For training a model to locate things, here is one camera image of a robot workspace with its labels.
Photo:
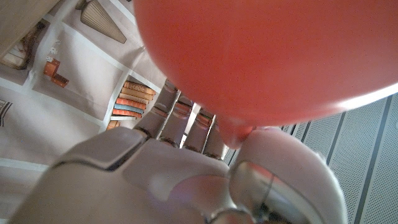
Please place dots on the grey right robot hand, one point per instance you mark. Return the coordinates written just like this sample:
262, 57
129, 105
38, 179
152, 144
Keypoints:
171, 180

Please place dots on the dark perforated panel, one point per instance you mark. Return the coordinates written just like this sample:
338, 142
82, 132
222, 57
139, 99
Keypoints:
357, 161

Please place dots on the red watering can orange spout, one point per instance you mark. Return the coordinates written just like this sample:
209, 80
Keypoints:
264, 62

